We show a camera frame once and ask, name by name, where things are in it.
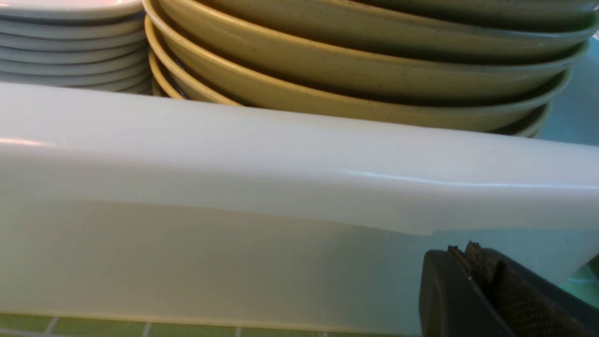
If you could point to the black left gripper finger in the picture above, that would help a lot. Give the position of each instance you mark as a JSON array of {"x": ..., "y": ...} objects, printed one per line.
[{"x": 480, "y": 292}]

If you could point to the stacked yellow bowl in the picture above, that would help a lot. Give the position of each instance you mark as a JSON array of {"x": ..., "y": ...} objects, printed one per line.
[
  {"x": 518, "y": 119},
  {"x": 483, "y": 31},
  {"x": 274, "y": 69}
]

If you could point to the top stacked yellow bowl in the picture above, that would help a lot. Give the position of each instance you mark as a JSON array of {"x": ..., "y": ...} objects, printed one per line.
[{"x": 483, "y": 31}]

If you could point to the white plastic bin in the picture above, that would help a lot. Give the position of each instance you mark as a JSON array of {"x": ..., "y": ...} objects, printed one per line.
[{"x": 148, "y": 208}]

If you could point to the stack of white plates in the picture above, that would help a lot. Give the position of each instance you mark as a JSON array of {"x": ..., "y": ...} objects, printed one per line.
[{"x": 81, "y": 44}]

